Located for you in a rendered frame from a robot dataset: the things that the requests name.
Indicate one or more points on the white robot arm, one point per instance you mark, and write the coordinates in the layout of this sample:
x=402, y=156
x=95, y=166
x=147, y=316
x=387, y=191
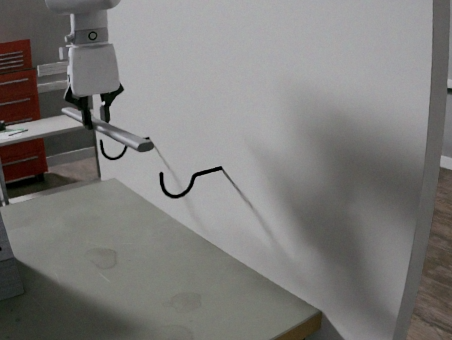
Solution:
x=94, y=16

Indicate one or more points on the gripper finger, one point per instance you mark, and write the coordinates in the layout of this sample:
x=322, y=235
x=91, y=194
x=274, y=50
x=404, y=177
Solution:
x=82, y=104
x=106, y=100

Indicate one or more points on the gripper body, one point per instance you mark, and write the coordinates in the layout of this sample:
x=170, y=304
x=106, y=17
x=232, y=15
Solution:
x=93, y=69

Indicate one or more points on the grey metal rod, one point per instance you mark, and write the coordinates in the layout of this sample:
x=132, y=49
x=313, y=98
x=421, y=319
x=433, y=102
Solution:
x=131, y=140

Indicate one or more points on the white wall panel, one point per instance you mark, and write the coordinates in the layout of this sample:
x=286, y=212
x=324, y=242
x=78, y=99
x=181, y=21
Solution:
x=327, y=117

